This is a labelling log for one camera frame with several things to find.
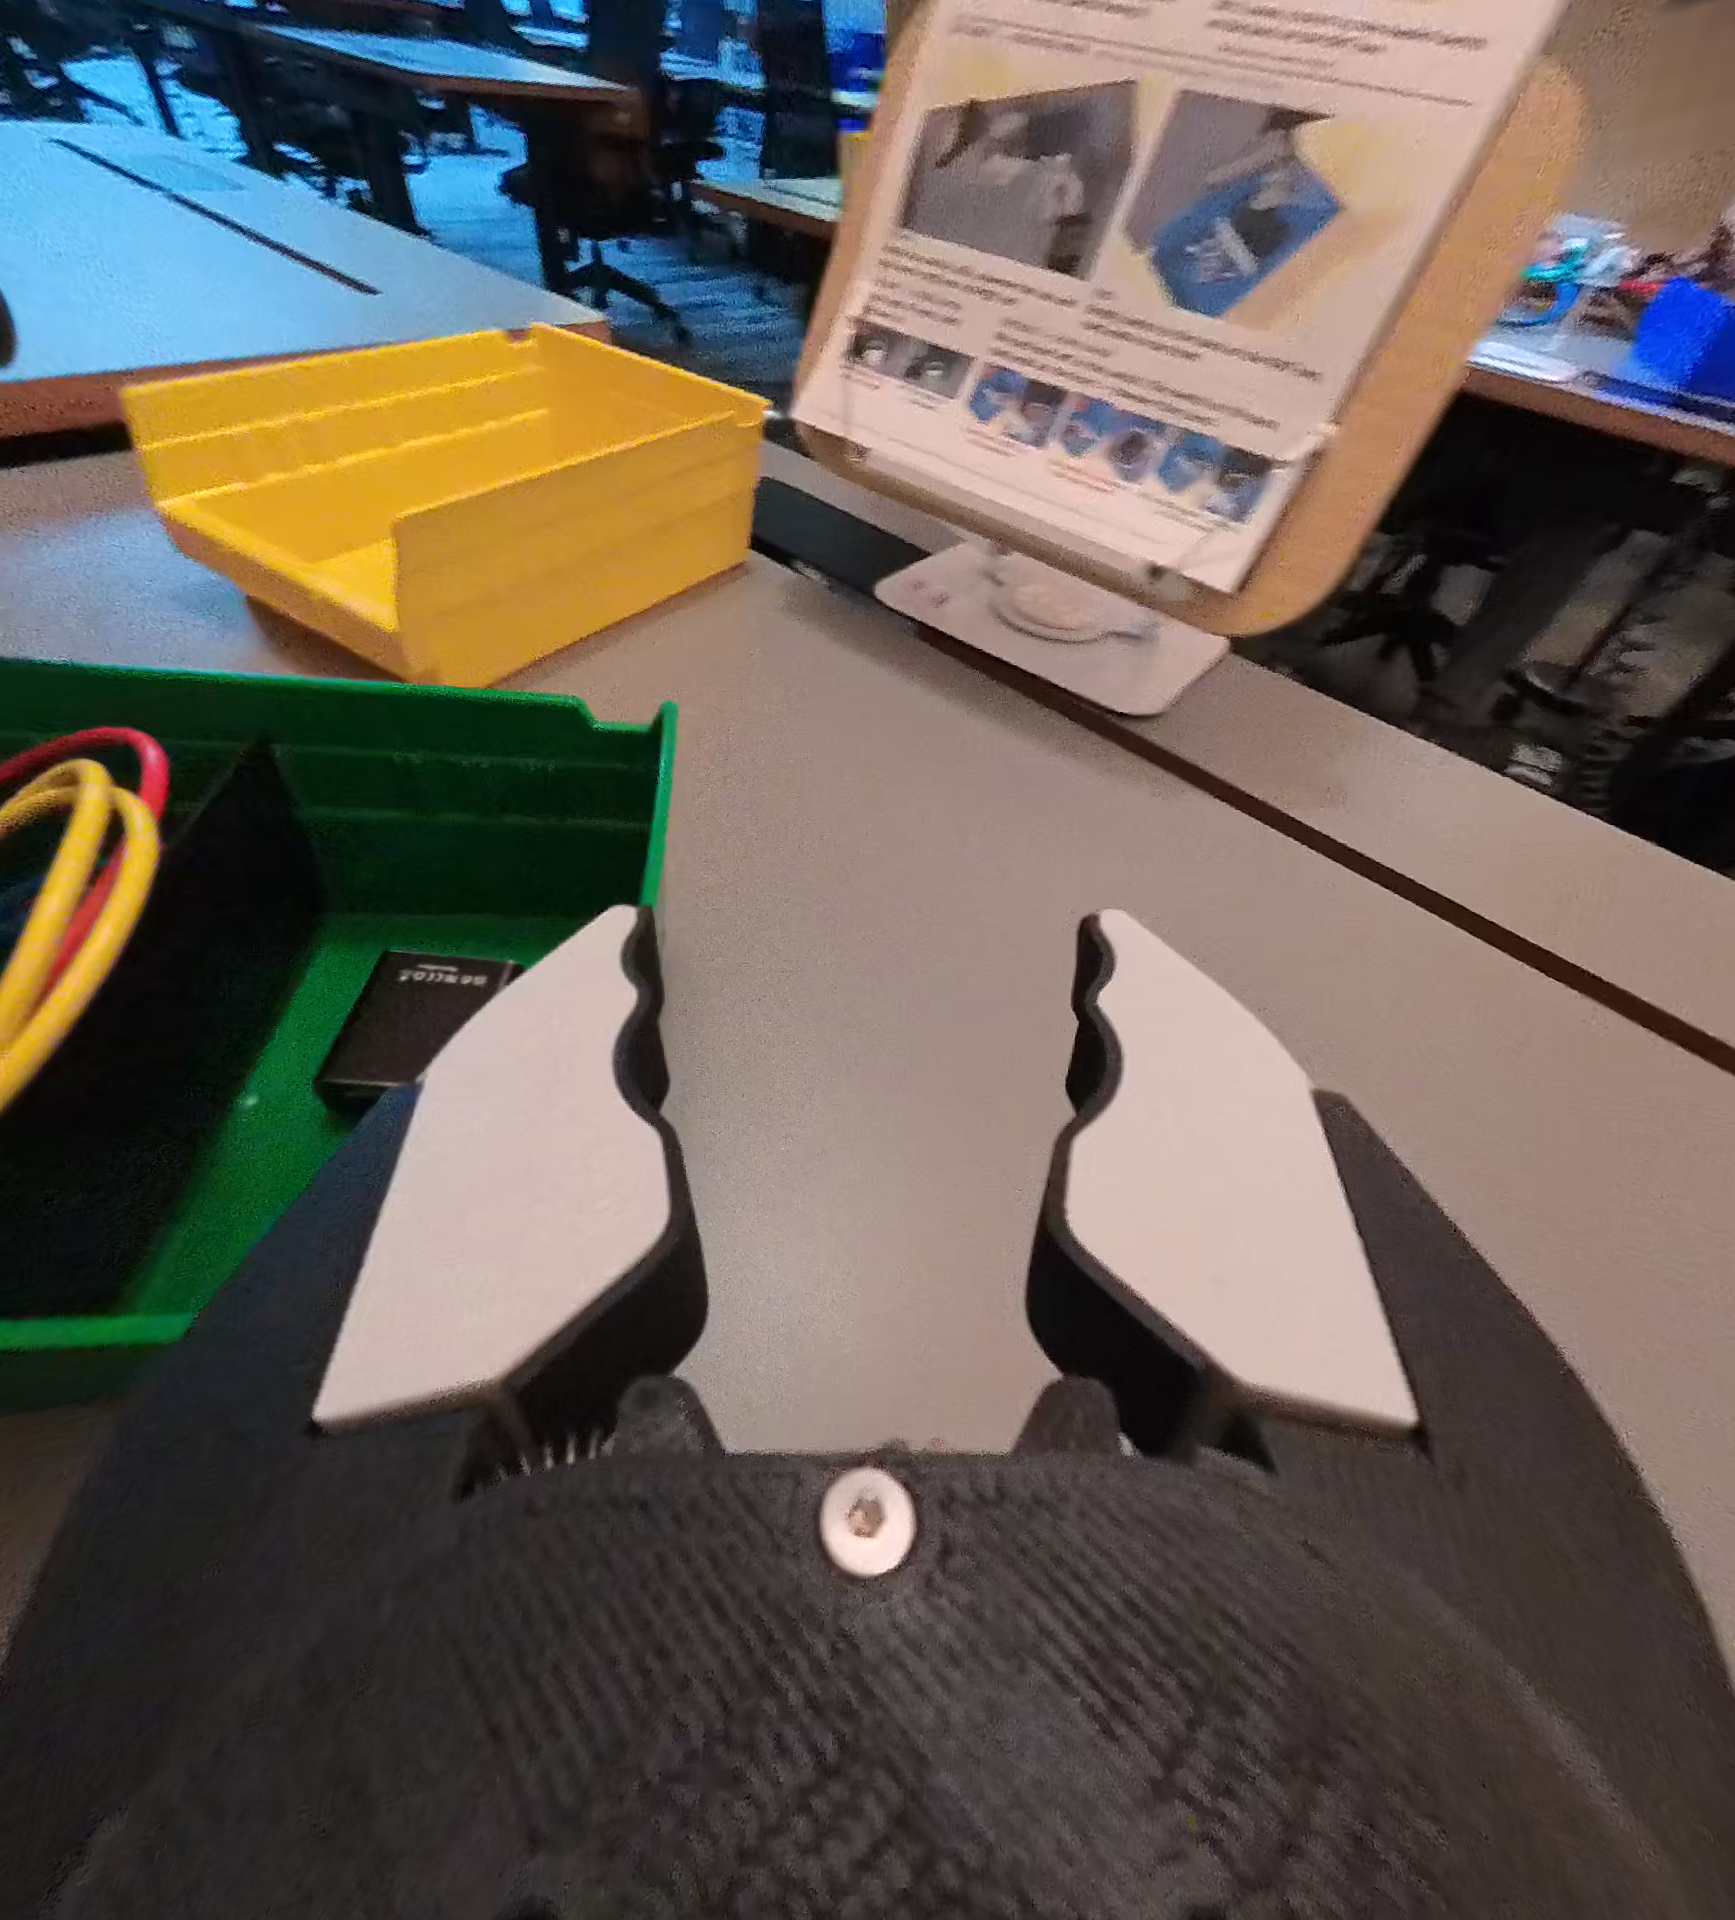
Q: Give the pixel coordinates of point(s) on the printed instruction sheet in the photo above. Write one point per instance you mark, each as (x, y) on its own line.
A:
(1108, 180)

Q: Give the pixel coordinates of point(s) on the yellow plastic bin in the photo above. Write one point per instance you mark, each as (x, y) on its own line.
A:
(508, 541)

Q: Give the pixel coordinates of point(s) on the blue plastic bin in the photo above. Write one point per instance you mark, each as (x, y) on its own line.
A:
(1724, 346)

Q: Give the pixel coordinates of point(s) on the green plastic bin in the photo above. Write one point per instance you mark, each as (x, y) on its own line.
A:
(418, 811)

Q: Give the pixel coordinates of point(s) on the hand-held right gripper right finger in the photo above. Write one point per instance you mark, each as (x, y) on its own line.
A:
(1244, 1200)

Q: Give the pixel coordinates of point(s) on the black ethernet splitter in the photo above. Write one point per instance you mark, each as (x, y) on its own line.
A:
(418, 1027)

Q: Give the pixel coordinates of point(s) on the wooden clipboard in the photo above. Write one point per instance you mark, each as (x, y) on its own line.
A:
(1438, 390)

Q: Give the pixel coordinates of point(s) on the wooden office desk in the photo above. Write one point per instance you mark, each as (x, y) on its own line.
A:
(89, 256)

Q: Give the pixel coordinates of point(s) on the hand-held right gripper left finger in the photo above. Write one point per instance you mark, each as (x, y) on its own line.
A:
(492, 1200)

